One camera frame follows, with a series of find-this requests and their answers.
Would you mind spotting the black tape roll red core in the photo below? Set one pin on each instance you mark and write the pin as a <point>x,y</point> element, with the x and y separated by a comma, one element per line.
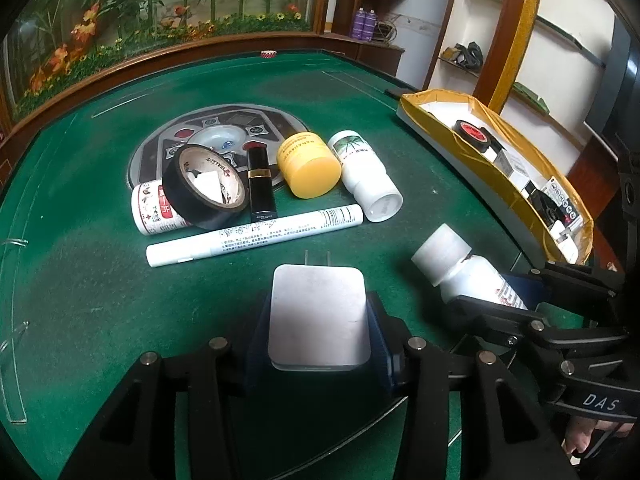
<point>470,132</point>

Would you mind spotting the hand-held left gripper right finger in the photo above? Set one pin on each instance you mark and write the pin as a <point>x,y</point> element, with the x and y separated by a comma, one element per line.
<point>385,355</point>

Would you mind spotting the curved wooden cabinet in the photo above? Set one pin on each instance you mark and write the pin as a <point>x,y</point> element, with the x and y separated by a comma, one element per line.
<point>370,57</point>

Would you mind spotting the artificial flower bamboo display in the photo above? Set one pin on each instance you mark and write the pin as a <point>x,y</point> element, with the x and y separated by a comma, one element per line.
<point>150,10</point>

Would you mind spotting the white bottle green leaf label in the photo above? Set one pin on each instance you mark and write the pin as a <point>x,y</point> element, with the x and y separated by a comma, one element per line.
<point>365,175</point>

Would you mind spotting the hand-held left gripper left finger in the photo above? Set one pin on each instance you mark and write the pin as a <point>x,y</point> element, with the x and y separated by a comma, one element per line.
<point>260,355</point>

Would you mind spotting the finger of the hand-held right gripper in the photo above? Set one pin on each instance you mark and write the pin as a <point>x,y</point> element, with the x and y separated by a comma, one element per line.
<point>525,290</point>
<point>590,360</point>

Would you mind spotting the tan small box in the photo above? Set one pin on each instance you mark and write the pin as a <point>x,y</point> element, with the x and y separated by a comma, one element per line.
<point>451,55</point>

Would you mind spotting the white pill bottle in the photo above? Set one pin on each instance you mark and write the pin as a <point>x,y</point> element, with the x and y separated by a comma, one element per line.
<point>445,252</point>

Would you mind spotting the black bag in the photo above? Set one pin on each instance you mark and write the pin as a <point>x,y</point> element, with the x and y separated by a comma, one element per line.
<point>469,55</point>

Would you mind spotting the green flat box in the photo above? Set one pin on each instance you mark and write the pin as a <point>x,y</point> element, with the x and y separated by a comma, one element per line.
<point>531,96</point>

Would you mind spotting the gold trimmed wooden pillar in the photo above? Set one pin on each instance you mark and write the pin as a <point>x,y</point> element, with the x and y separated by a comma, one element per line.
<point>520,20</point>

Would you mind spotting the white foam tray yellow tape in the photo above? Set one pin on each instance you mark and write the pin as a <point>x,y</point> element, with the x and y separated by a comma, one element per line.
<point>440,110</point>

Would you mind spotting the white package black icons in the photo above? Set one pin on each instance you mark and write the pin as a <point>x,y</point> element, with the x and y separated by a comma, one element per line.
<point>565,200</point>

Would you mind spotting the yellow plastic jar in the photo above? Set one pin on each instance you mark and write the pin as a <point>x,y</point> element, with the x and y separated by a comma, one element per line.
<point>307,170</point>

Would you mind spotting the black tape roll white core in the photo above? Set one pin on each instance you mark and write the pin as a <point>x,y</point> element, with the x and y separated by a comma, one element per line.
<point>185,205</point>

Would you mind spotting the black lipstick gold band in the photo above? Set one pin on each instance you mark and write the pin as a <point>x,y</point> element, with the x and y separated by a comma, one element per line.
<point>261,190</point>

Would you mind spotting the white bottle red label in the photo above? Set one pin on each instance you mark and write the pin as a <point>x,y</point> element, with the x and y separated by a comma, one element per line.
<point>155,215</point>

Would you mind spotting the curved glass wall shelf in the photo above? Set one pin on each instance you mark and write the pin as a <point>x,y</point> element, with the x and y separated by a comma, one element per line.
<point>570,42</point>
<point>530,102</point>
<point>457,67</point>

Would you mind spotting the person's right hand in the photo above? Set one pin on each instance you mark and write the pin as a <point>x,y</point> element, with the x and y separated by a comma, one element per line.
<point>582,435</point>

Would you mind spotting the white marker pen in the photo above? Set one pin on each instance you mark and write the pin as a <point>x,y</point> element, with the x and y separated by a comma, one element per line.
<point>250,237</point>

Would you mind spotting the round table control panel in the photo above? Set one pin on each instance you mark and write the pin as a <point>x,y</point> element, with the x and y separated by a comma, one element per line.
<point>220,135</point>

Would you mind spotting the black flat television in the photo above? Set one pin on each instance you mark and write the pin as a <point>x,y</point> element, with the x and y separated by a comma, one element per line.
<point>620,85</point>

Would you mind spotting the reddish wooden tv cabinet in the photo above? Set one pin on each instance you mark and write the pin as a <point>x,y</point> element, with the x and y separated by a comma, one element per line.
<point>595,160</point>

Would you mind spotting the white plug charger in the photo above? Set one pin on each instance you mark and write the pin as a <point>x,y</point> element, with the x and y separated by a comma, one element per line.
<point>320,315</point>

